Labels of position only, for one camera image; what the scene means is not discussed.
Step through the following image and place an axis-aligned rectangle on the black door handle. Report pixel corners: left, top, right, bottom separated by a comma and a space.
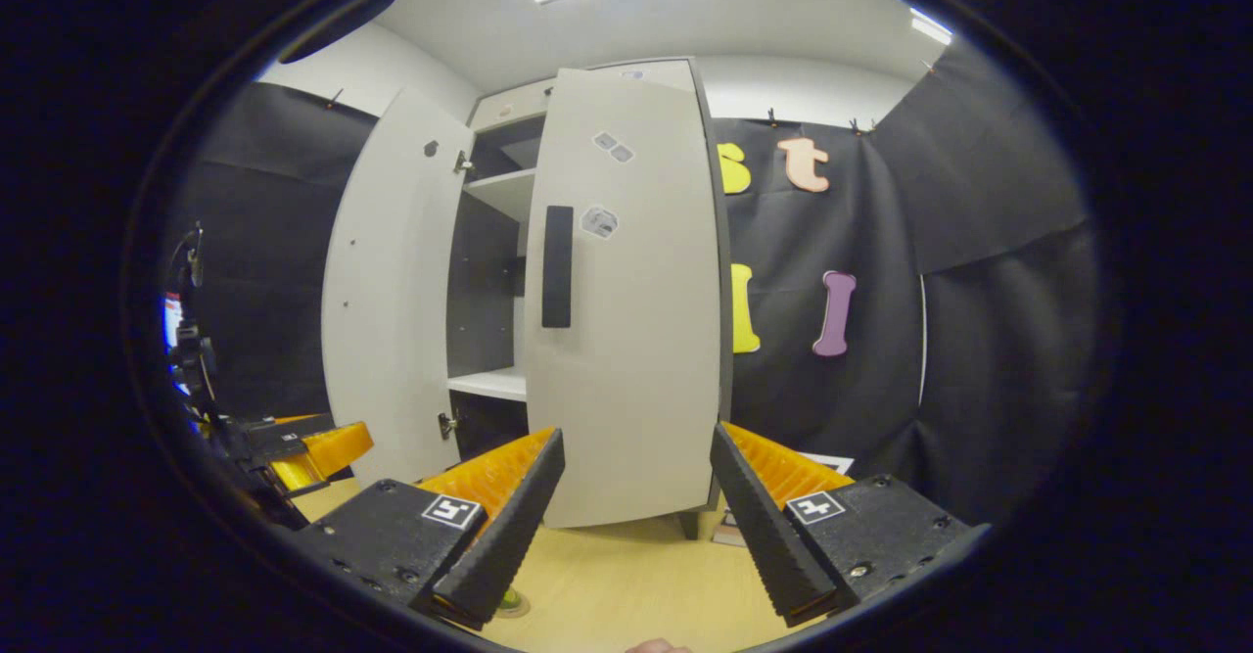
541, 205, 575, 330

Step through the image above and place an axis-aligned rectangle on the white cabinet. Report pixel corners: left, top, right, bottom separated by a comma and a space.
445, 56, 735, 541

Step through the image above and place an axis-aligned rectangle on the lit tablet screen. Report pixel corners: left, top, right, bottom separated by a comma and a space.
162, 291, 187, 409

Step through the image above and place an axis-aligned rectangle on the person's head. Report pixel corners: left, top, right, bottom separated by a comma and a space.
279, 0, 407, 65

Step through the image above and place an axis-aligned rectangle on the white cabinet drawer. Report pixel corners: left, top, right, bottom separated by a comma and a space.
470, 58, 698, 133

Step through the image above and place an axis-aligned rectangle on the black backdrop cloth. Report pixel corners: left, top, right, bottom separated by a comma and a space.
162, 41, 1102, 527

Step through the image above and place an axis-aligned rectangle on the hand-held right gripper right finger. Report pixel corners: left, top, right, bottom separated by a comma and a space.
712, 421, 990, 628

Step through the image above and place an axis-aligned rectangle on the white cabinet door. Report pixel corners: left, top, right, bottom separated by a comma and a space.
524, 64, 732, 529
321, 85, 478, 486

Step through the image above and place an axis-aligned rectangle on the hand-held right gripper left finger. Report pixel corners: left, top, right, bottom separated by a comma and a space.
294, 425, 569, 627

